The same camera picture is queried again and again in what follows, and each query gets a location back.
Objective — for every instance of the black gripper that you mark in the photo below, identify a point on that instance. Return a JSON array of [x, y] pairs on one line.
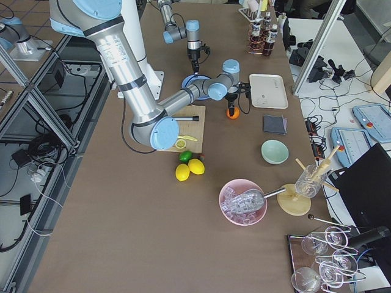
[[193, 55], [231, 98]]

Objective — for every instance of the orange mandarin fruit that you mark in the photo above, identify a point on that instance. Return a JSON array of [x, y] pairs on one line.
[[235, 115]]

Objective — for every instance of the blue round plate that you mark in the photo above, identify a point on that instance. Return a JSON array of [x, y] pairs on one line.
[[195, 77]]

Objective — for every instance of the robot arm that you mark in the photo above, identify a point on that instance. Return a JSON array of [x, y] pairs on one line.
[[102, 23], [175, 29]]

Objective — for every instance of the steel muddler black tip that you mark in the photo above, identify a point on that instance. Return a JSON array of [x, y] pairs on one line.
[[187, 118]]

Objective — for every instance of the cream rabbit tray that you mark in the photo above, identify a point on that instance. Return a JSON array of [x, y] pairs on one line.
[[268, 91]]

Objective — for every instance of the wooden cutting board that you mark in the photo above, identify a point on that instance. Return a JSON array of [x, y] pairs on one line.
[[191, 128]]

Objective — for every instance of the grey folded cloth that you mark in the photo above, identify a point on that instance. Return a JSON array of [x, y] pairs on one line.
[[275, 124]]

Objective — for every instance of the yellow plastic knife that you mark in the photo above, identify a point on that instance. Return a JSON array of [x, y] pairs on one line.
[[187, 137]]

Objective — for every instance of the green bowl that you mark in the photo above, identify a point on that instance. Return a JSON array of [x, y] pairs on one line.
[[274, 152]]

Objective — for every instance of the lemon slice lower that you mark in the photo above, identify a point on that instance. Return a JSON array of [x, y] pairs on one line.
[[180, 144]]

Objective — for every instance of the green lime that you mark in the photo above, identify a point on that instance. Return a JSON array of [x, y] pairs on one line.
[[185, 156]]

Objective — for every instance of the yellow lemon upper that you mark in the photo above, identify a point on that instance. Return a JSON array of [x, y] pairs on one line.
[[196, 166]]

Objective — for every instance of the yellow lemon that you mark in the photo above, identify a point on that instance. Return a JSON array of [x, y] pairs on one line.
[[182, 172], [196, 166]]

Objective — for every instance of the bottle top of rack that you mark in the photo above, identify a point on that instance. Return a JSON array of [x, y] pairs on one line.
[[256, 30]]

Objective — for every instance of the bottle lower left rack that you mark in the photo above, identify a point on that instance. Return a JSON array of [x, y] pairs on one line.
[[270, 40]]

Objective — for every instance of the yellow lemon lower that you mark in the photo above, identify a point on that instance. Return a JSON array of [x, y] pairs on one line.
[[182, 172]]

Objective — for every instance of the pink bowl of ice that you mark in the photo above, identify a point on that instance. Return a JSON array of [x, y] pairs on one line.
[[230, 203]]

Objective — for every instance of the bottle lower right rack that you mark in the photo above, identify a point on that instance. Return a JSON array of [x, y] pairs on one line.
[[267, 21]]

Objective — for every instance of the metal ice scoop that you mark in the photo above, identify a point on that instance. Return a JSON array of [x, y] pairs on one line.
[[255, 199]]

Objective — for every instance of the clear glass cup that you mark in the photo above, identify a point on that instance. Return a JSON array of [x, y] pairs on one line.
[[308, 185]]

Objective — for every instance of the wooden cup stand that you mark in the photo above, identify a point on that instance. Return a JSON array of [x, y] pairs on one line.
[[295, 204]]

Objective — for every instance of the blue teach pendant near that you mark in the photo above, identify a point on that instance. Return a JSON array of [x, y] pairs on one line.
[[353, 144]]

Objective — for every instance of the blue teach pendant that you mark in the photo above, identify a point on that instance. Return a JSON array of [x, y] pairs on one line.
[[375, 119], [353, 144]]

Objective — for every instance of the blue teach pendant far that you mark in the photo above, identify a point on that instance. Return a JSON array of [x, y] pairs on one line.
[[375, 119]]

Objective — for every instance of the black monitor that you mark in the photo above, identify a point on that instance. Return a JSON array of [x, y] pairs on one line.
[[365, 188]]

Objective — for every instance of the cocktail glass rack tray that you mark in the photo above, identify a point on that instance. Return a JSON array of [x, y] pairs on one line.
[[335, 261]]

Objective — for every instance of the copper wire bottle rack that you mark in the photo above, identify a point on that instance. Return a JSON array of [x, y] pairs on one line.
[[257, 47]]

